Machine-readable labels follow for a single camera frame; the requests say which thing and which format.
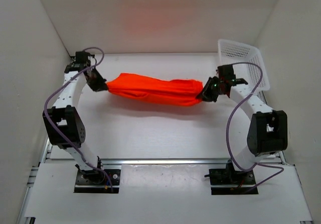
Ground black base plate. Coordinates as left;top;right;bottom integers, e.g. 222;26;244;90
204;169;258;195
74;169;121;194

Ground aluminium left rail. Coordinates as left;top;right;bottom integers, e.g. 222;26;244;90
40;55;76;162

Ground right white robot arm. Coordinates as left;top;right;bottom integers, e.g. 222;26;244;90
197;64;288;184

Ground white plastic basket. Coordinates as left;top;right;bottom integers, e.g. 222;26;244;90
218;39;270;93

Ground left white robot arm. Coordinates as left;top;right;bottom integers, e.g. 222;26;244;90
43;49;108;184

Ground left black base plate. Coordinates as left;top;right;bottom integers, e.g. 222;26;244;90
74;169;121;194

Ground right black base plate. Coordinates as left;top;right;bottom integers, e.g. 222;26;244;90
204;169;258;195

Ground orange shorts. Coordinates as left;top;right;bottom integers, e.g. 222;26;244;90
106;73;203;106

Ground aluminium front rail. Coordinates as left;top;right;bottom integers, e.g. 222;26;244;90
43;156;284;165

